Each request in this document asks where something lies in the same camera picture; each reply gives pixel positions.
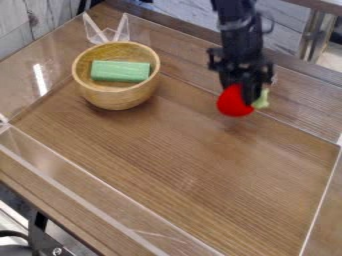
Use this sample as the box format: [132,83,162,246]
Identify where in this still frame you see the black cable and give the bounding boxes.
[0,230,32,248]

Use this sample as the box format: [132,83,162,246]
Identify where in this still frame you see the metal table leg background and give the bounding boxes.
[298,10,337,63]

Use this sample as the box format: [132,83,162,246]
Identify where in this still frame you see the clear acrylic tray wall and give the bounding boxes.
[0,120,224,256]

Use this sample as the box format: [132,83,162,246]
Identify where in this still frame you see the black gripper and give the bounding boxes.
[207,47,275,105]

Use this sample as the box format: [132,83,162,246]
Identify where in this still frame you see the black table leg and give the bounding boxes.
[28,211,75,256]

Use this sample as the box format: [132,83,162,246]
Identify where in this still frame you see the green sponge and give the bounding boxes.
[91,60,151,83]

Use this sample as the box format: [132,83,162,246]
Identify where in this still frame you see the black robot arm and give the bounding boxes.
[207,0,275,105]

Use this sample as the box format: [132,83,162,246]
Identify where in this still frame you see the red round fruit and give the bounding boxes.
[216,84,270,117]

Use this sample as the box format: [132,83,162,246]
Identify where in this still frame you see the wooden bowl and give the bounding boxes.
[71,41,162,110]

